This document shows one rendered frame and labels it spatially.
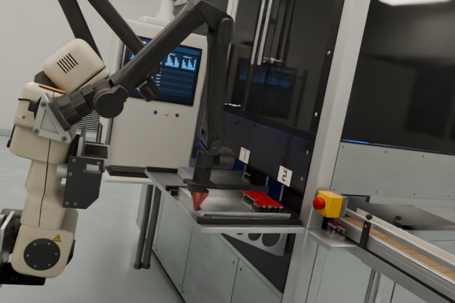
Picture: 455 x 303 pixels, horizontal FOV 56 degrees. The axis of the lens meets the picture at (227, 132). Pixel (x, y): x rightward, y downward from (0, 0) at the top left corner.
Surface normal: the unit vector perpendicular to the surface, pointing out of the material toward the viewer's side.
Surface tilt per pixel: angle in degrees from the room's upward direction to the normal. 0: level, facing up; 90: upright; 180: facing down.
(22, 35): 90
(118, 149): 90
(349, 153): 90
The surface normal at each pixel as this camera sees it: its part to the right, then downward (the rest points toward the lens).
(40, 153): 0.26, 0.17
